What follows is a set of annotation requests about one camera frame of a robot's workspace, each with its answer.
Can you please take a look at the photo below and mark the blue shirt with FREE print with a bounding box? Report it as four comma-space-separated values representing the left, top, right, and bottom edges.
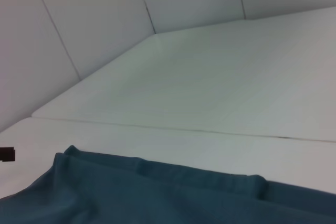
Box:
0, 144, 336, 224

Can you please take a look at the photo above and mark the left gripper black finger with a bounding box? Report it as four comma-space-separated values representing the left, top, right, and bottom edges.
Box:
0, 146, 16, 162

